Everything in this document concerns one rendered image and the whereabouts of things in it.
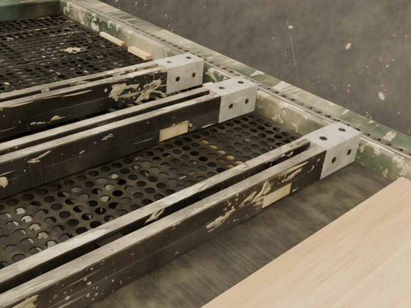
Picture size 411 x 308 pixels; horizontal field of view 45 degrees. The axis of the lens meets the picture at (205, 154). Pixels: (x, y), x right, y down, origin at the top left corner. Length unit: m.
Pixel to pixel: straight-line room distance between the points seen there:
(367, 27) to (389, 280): 1.60
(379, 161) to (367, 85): 1.09
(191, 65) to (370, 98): 1.01
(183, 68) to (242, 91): 0.19
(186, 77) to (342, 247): 0.67
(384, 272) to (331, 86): 1.47
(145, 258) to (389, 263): 0.37
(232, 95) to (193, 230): 0.47
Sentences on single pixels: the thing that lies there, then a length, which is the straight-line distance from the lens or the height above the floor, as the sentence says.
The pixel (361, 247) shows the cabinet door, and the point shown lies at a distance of 0.85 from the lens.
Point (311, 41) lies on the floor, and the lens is 2.34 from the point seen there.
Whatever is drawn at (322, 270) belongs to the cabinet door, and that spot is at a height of 1.18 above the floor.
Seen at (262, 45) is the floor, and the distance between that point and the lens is 2.45.
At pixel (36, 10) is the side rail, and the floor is 0.97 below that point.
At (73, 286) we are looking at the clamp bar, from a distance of 0.67.
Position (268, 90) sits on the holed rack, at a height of 0.89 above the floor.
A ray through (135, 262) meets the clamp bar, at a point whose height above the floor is 1.37.
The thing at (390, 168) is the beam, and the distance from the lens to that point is 1.08.
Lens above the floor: 1.91
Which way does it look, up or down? 53 degrees down
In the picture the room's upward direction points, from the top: 64 degrees counter-clockwise
